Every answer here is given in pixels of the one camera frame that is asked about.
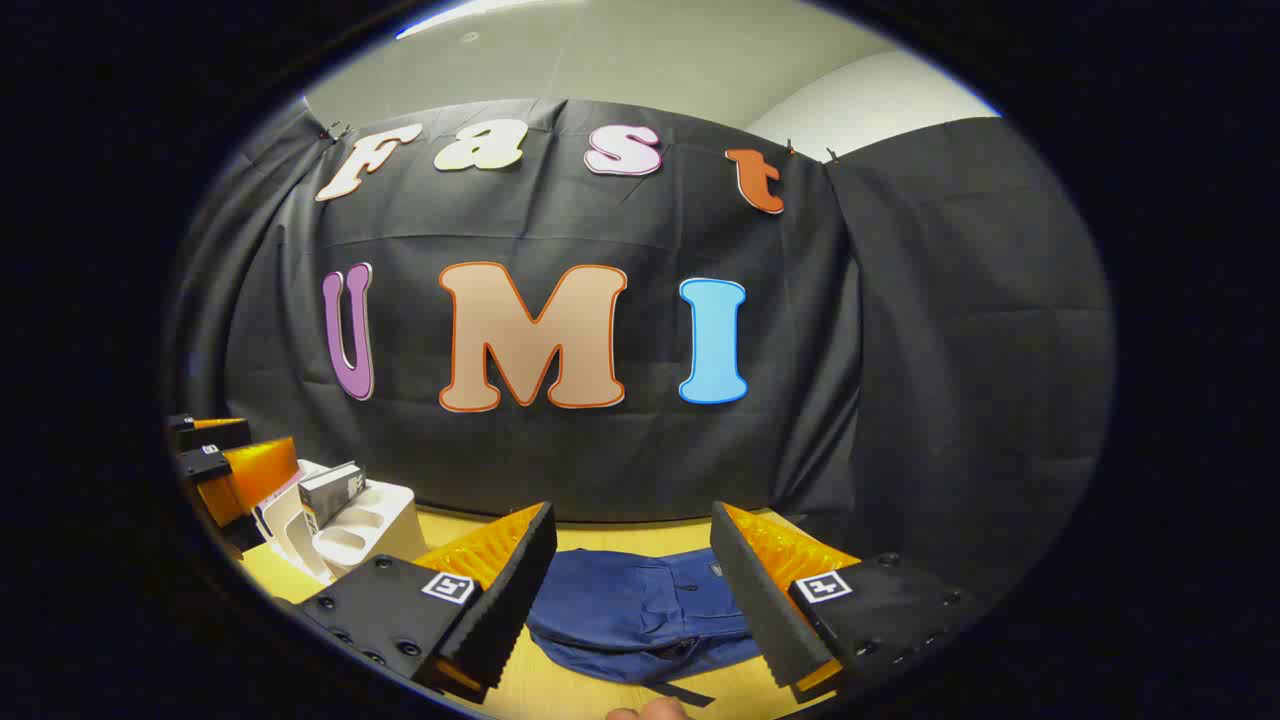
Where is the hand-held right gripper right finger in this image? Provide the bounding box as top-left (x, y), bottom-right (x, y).
top-left (710, 500), bottom-right (991, 706)

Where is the white grey book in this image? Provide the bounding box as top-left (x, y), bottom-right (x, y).
top-left (298, 461), bottom-right (367, 536)

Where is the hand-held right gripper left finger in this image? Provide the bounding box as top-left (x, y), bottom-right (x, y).
top-left (272, 500), bottom-right (559, 706)

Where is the black backdrop cloth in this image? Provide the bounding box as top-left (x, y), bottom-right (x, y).
top-left (165, 95), bottom-right (1116, 601)

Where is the blue schoolbag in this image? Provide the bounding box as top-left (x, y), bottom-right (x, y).
top-left (525, 547), bottom-right (766, 709)

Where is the white bookshelf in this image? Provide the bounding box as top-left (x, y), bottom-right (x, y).
top-left (255, 458), bottom-right (431, 586)

